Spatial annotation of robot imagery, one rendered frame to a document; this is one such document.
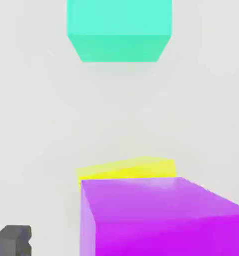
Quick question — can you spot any small yellow cube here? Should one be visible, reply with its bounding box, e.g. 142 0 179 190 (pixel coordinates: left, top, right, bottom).
75 156 177 191

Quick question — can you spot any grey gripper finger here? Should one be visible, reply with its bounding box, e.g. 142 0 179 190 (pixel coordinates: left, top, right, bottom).
0 225 33 256

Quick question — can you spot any large purple box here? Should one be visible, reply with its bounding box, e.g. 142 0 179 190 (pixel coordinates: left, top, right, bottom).
79 176 239 256

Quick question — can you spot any large turquoise box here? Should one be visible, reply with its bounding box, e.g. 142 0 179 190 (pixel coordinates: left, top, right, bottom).
66 0 173 63

